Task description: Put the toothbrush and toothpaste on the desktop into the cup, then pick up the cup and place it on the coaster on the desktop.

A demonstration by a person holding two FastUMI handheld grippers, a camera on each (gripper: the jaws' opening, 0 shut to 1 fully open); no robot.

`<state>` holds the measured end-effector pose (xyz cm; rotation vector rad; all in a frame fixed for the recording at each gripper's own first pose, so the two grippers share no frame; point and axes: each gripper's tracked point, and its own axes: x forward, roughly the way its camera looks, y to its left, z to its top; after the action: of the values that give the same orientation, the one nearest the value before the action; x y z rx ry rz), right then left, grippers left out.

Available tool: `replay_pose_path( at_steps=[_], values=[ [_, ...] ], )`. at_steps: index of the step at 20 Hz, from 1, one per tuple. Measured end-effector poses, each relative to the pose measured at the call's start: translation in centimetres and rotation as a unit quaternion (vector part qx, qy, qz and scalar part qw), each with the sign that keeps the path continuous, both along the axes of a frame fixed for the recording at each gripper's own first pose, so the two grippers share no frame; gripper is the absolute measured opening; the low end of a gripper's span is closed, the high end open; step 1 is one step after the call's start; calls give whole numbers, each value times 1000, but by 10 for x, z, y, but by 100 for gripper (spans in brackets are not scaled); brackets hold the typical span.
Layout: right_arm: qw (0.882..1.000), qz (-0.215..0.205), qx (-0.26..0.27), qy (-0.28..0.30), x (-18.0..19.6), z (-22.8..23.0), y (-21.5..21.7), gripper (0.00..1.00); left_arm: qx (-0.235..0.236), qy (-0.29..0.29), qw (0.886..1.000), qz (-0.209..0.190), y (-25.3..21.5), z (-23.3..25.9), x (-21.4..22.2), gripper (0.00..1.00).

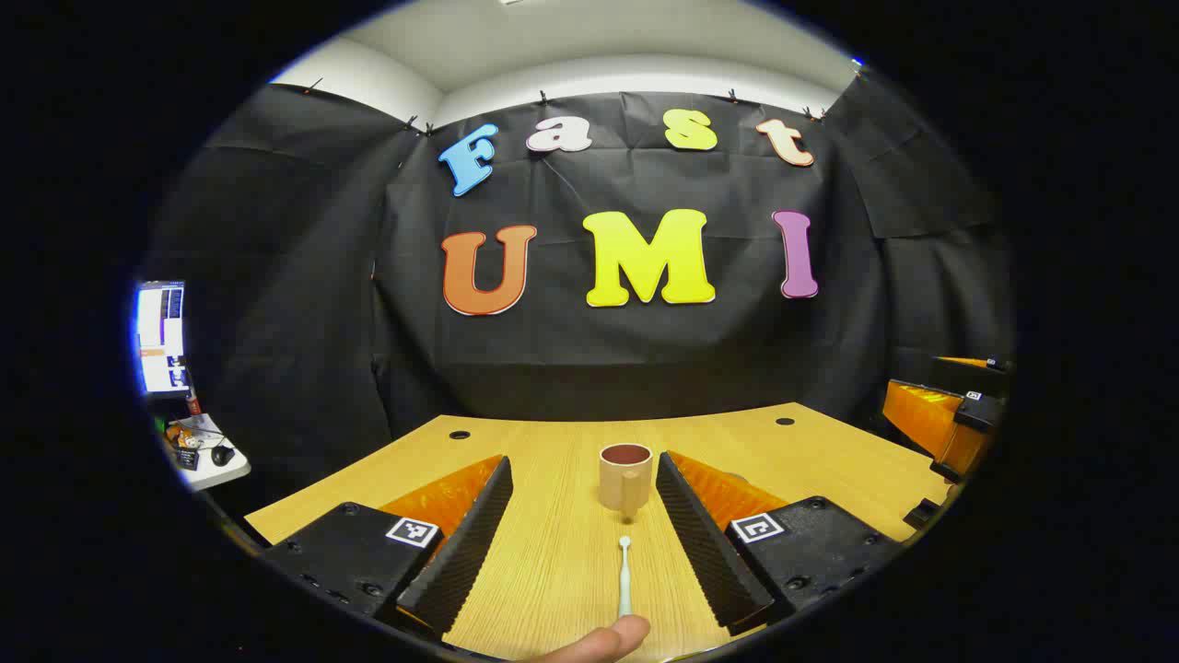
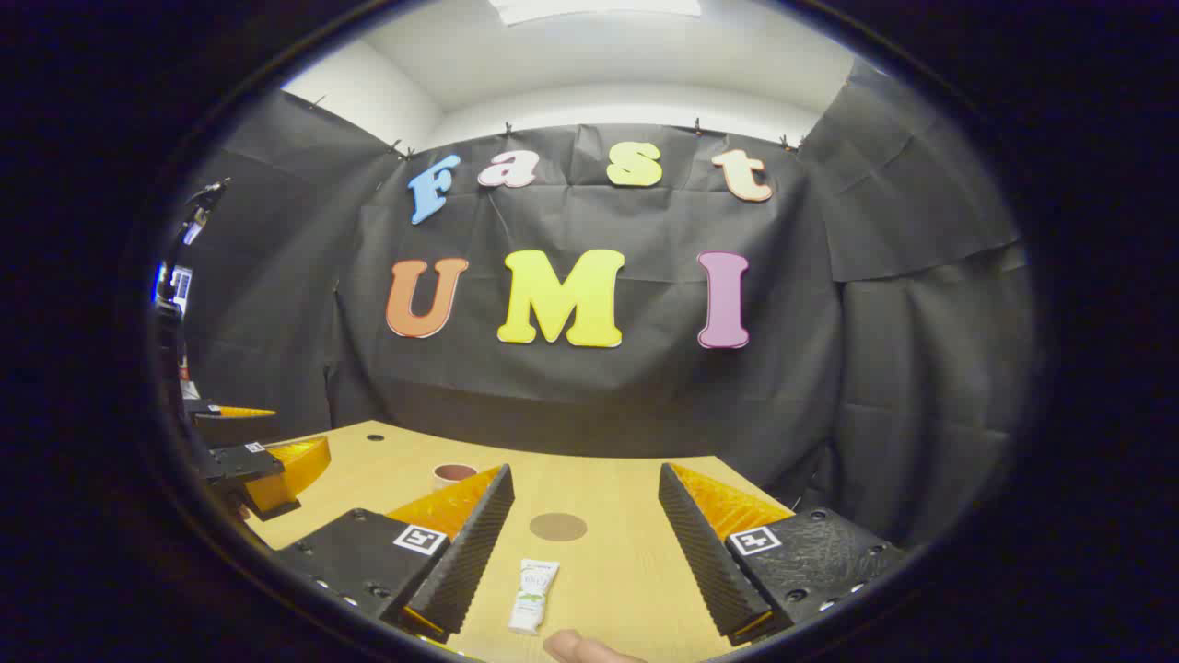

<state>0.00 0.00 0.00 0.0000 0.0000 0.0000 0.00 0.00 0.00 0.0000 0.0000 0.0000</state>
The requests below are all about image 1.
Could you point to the beige cup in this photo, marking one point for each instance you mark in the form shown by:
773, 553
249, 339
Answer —
619, 488

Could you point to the mint green toothbrush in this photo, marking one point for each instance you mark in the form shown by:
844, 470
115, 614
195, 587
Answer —
624, 580

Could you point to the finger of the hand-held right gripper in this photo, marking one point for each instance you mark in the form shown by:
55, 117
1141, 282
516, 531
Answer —
926, 419
967, 376

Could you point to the computer monitor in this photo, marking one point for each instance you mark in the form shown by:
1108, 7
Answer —
161, 331

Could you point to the black backdrop cloth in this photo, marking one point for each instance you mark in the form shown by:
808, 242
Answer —
553, 359

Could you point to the black computer mouse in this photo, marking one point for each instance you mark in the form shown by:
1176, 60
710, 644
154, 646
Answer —
222, 454

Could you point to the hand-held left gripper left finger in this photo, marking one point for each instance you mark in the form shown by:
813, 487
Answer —
470, 534

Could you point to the white side table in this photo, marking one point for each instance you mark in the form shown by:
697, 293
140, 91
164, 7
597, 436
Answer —
216, 471

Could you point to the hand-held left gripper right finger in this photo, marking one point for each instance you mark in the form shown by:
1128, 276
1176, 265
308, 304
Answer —
700, 534

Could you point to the wooden desktop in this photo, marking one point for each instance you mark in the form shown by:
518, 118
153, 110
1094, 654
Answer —
553, 552

